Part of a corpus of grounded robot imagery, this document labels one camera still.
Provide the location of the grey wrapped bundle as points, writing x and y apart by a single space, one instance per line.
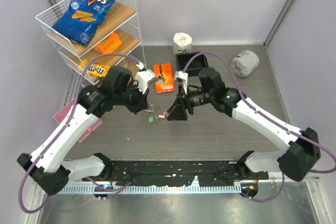
244 63

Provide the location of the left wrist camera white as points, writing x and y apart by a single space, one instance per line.
144 77

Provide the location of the blue Doritos chip bag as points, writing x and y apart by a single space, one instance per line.
80 21

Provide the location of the white wire shelf rack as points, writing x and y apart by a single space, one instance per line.
104 31

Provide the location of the black plastic bin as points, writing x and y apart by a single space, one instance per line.
195 66

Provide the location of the white slotted cable duct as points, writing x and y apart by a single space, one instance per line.
194 188

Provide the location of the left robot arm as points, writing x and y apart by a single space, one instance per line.
46 165

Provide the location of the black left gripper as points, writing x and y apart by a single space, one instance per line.
142 103

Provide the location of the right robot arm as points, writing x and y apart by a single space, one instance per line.
297 149

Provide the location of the orange Gillette razor box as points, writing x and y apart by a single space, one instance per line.
164 78

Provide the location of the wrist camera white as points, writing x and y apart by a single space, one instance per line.
144 77
182 78

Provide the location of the pink box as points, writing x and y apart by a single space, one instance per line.
62 114

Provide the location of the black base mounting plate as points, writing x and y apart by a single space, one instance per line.
178 173

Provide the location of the orange snack pouch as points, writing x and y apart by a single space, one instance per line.
109 44

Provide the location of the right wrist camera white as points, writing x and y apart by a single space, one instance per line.
182 78

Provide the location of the yellow M&M candy bag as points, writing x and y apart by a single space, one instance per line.
94 69

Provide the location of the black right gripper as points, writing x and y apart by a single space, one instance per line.
178 110

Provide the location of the white toilet paper roll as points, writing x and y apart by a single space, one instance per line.
182 43

